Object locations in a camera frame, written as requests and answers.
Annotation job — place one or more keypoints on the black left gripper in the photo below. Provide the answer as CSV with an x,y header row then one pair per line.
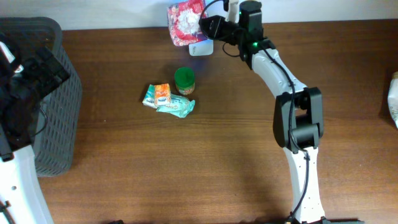
x,y
50,79

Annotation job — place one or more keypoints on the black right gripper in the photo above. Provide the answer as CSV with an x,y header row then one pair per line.
x,y
217,33

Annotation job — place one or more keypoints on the red purple snack packet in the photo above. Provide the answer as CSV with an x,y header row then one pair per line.
x,y
183,22

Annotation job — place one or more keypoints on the green lid jar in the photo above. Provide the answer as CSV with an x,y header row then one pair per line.
x,y
184,80

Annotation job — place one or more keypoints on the orange tissue pack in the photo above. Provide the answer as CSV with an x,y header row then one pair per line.
x,y
162,95

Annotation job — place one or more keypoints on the teal wipes packet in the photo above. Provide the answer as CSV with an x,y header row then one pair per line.
x,y
180,106

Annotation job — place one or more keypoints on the teal tissue pack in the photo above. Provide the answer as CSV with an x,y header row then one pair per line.
x,y
149,98

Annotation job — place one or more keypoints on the white bamboo print tube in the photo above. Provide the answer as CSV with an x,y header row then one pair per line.
x,y
392,98

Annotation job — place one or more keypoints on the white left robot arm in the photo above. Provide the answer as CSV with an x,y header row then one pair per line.
x,y
22,200

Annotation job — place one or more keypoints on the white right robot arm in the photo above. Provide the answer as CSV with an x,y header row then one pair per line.
x,y
298,113

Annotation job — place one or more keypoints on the white barcode scanner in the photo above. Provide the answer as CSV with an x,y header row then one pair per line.
x,y
202,48

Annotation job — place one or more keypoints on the grey plastic mesh basket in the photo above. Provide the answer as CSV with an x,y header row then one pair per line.
x,y
56,117

